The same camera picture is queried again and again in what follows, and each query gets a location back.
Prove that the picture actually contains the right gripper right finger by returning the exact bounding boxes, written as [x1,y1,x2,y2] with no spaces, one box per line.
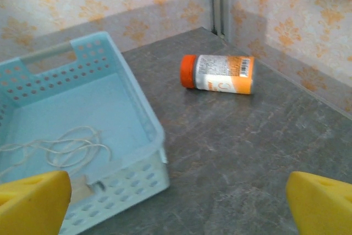
[285,171,352,235]

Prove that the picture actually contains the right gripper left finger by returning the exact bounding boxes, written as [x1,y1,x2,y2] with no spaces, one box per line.
[0,171,72,235]

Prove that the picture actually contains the white cable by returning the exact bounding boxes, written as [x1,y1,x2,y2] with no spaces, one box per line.
[0,125,113,179]
[0,133,113,179]

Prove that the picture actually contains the blue plastic basket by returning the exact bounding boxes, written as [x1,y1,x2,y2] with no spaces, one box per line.
[0,31,170,235]

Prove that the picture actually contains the orange-lidded bottle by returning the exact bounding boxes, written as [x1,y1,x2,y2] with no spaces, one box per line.
[180,54,256,95]

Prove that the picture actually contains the aluminium frame post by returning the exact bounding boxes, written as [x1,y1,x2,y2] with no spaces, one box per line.
[210,0,231,43]

